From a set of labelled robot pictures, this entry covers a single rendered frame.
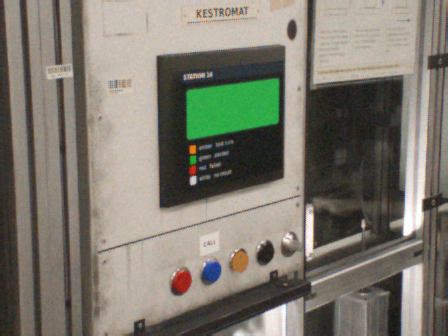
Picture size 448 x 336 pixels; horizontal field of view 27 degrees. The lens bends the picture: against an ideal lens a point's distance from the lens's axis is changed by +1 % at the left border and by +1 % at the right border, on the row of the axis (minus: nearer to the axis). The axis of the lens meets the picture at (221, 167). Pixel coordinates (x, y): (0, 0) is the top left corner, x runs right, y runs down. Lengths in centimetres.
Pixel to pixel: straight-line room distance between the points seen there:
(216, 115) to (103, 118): 18
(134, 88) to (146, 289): 27
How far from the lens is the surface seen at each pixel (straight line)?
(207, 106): 125
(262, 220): 141
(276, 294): 140
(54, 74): 112
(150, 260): 125
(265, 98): 134
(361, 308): 204
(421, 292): 187
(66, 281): 118
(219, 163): 128
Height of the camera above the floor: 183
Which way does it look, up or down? 12 degrees down
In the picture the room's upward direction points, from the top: straight up
